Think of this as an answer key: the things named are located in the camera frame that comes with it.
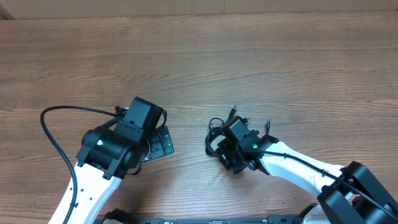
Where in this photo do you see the thick black USB cable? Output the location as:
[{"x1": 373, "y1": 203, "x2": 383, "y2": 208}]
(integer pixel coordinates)
[{"x1": 205, "y1": 105, "x2": 252, "y2": 157}]

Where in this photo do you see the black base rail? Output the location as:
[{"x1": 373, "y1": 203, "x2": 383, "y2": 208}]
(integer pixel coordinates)
[{"x1": 99, "y1": 208, "x2": 312, "y2": 224}]

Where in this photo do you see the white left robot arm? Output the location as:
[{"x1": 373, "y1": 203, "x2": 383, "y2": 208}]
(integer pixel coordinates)
[{"x1": 41, "y1": 97, "x2": 174, "y2": 223}]

